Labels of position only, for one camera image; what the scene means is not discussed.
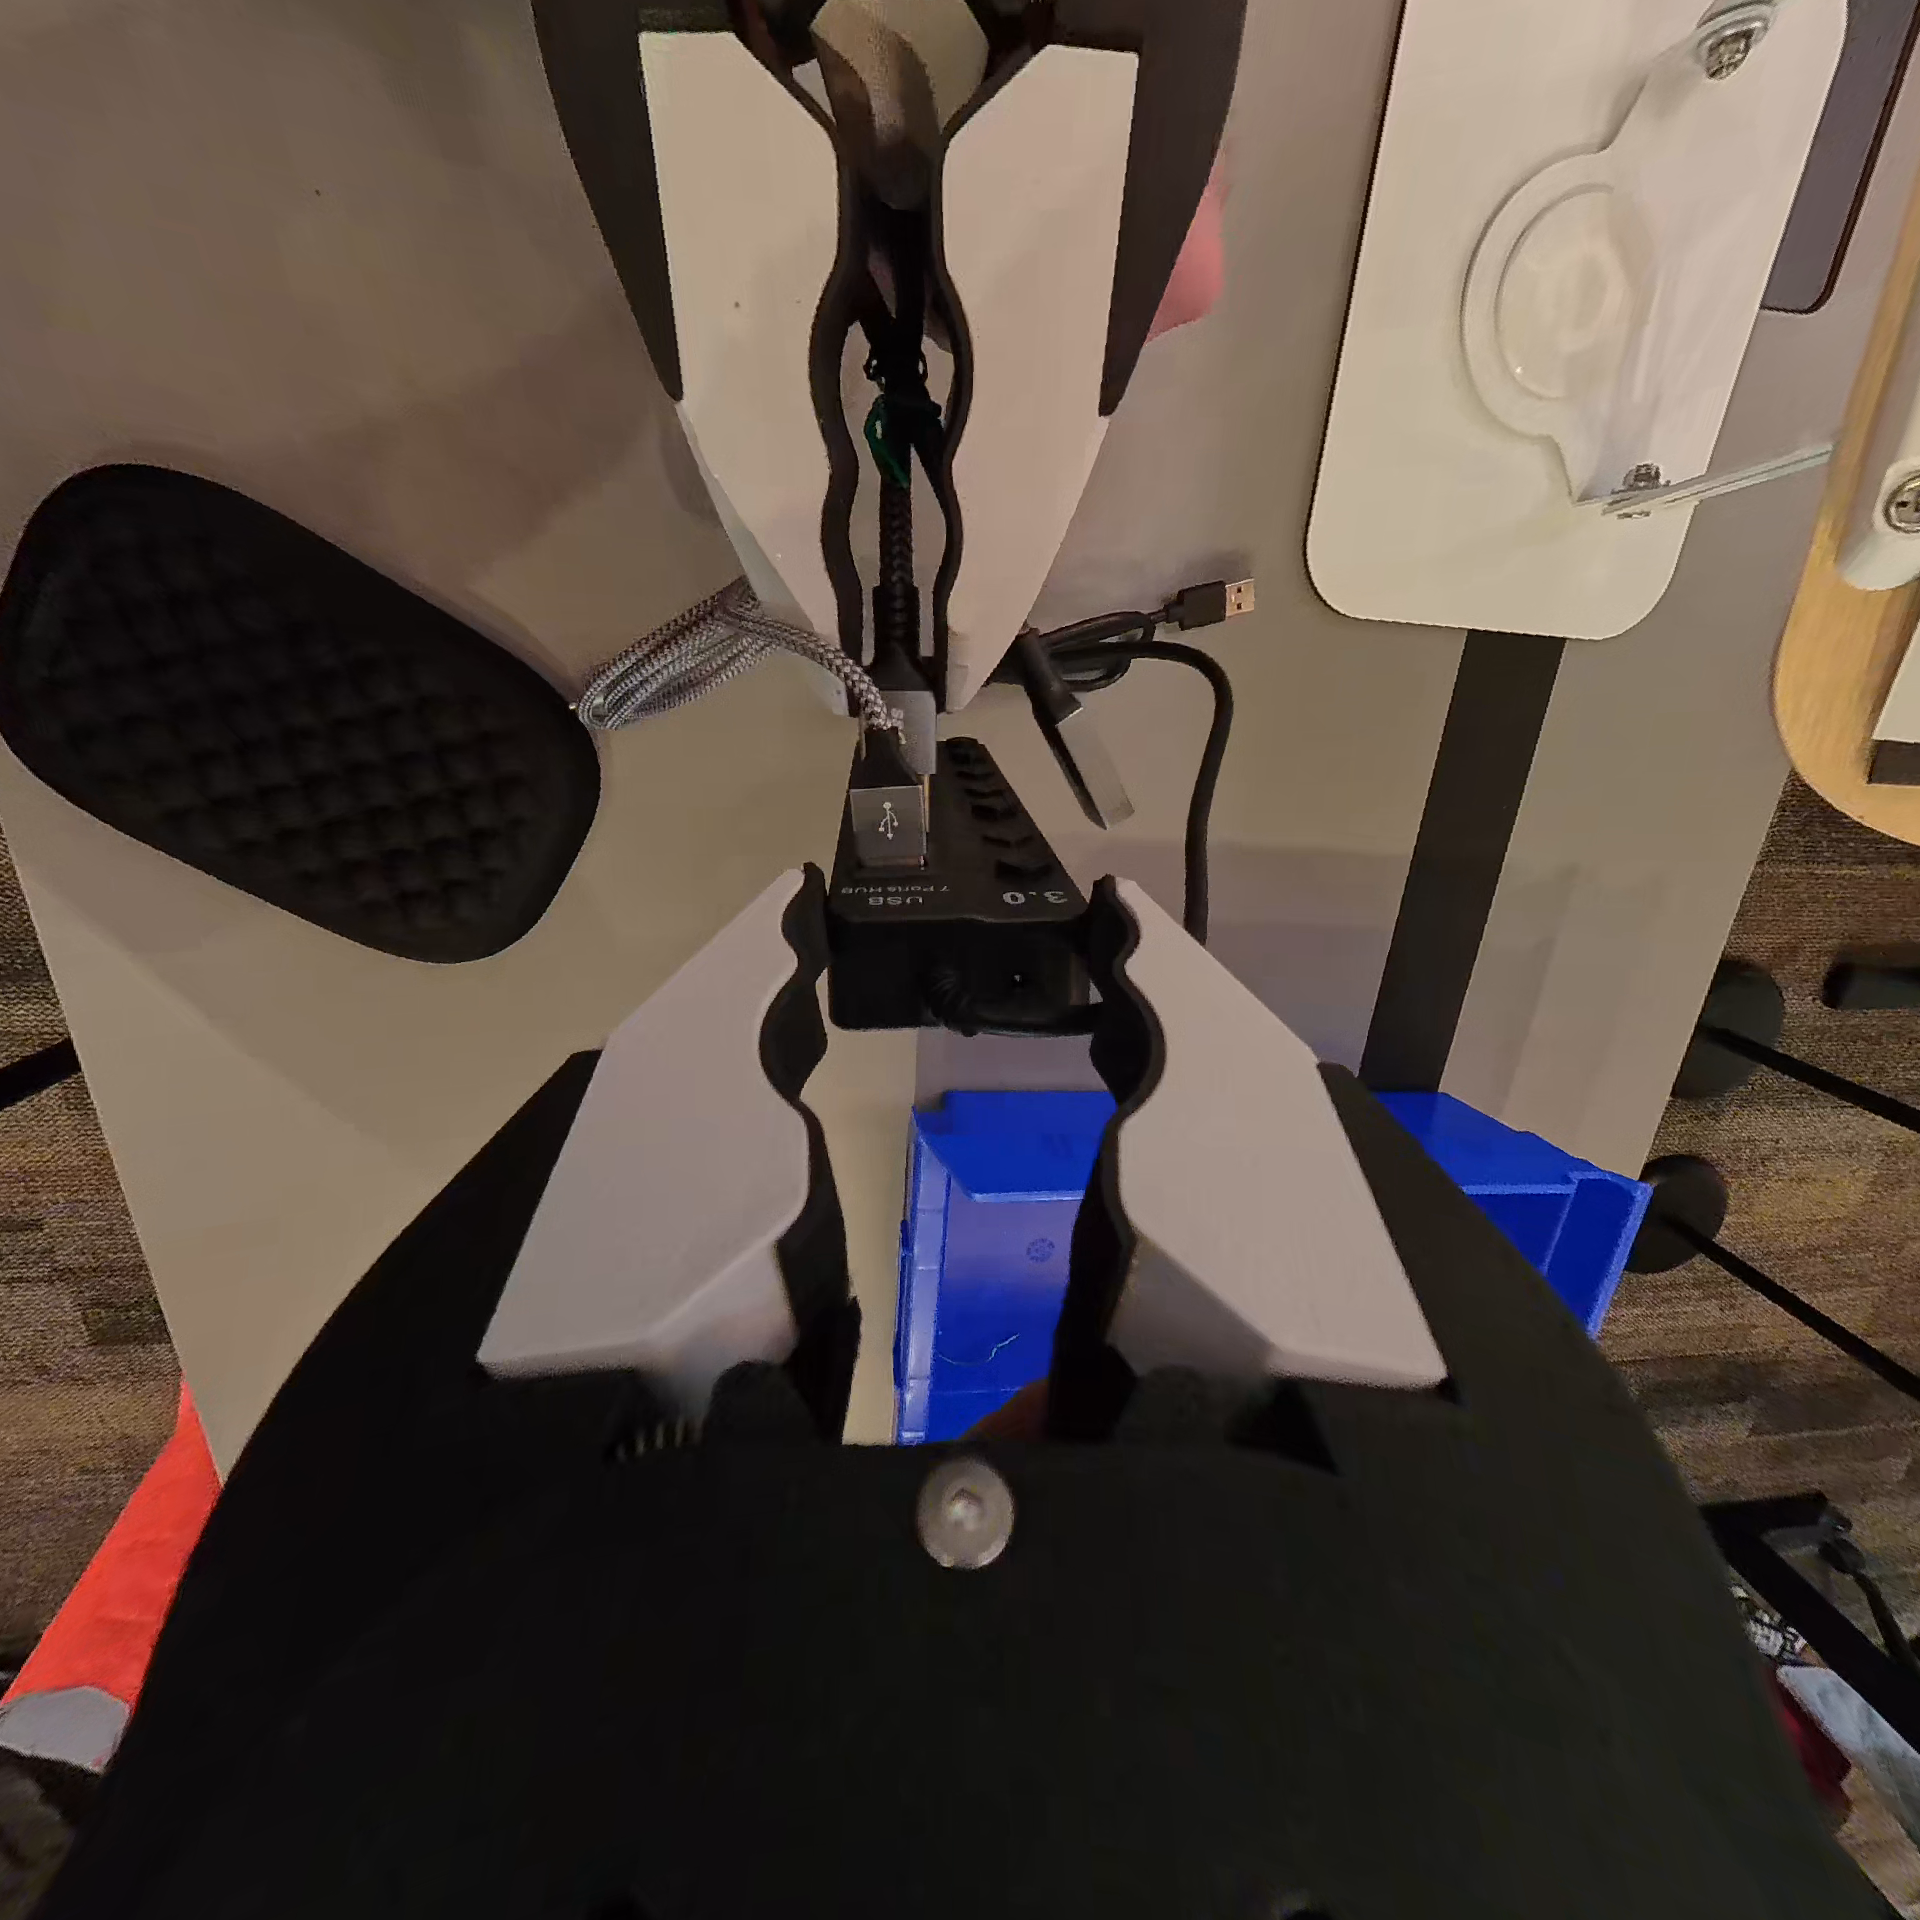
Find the black usb hub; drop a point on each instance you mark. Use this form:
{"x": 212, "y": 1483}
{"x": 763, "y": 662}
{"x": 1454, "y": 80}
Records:
{"x": 992, "y": 871}

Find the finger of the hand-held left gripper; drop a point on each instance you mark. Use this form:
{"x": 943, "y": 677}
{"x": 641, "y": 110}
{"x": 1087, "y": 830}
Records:
{"x": 1051, "y": 332}
{"x": 737, "y": 332}

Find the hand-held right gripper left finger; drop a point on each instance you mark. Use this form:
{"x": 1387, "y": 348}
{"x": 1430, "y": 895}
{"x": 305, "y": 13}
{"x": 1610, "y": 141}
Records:
{"x": 647, "y": 1203}

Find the instruction sheet on stand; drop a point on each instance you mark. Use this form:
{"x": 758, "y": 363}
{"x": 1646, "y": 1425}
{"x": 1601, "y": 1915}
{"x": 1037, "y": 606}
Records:
{"x": 1831, "y": 692}

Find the white stand base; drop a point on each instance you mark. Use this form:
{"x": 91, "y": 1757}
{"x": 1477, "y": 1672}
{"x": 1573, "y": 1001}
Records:
{"x": 1501, "y": 451}

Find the person's left hand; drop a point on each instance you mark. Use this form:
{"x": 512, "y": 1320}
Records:
{"x": 1196, "y": 259}

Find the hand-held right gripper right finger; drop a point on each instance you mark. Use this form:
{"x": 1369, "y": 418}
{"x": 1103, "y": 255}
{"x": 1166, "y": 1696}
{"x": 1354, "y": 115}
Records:
{"x": 1277, "y": 1219}

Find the black wrist rest pad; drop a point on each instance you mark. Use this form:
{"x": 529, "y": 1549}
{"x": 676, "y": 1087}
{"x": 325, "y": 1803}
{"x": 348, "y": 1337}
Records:
{"x": 285, "y": 704}

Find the blue plastic bin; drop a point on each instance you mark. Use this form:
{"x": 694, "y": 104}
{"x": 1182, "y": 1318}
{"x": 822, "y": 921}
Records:
{"x": 992, "y": 1263}

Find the orange plastic object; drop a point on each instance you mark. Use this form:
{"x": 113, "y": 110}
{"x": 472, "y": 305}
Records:
{"x": 109, "y": 1620}

